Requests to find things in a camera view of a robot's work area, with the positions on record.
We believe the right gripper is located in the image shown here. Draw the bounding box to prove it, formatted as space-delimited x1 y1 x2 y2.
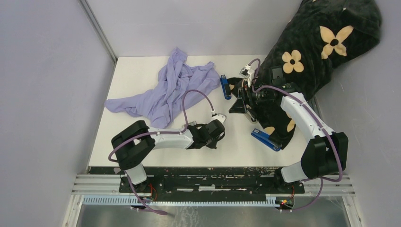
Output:
229 80 272 114

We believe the beige and black stapler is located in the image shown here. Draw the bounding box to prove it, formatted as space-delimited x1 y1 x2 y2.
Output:
245 111 258 124

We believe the blue stapler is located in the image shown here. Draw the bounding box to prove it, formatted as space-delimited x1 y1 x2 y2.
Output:
220 74 231 100
251 129 281 152

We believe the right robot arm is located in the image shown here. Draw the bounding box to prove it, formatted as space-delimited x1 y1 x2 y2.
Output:
229 64 349 193

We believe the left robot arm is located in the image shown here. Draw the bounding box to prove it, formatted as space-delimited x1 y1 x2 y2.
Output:
109 120 225 192

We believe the lavender crumpled cloth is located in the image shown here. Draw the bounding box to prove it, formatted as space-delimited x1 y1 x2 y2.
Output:
105 48 220 128

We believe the black floral blanket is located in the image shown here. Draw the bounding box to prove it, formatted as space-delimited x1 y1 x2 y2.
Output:
227 0 383 148

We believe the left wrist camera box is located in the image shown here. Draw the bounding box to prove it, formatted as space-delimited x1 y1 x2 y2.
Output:
212 113 227 124

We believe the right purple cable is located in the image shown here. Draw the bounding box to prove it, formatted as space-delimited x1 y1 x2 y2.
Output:
249 58 344 212

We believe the slotted cable duct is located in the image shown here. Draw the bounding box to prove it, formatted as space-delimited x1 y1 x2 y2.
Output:
82 195 278 208

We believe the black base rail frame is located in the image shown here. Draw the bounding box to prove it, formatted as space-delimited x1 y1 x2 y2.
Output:
87 166 339 203

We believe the aluminium rail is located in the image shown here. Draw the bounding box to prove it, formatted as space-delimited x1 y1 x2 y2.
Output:
72 175 356 197

